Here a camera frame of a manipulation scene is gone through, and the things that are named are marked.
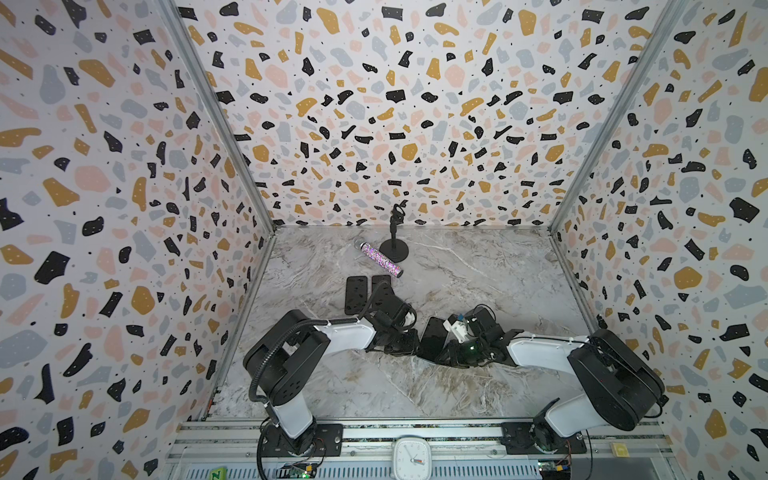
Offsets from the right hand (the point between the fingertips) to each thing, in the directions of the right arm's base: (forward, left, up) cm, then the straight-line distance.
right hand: (433, 357), depth 85 cm
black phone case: (+23, +25, -3) cm, 34 cm away
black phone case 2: (+29, +18, -4) cm, 35 cm away
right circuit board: (-25, -28, -4) cm, 38 cm away
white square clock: (-24, +6, +1) cm, 25 cm away
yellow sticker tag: (-21, -44, -2) cm, 49 cm away
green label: (-28, +50, +1) cm, 57 cm away
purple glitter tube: (+37, +18, -1) cm, 41 cm away
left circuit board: (-26, +33, -2) cm, 43 cm away
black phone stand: (+42, +12, -3) cm, 44 cm away
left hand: (+3, +3, 0) cm, 4 cm away
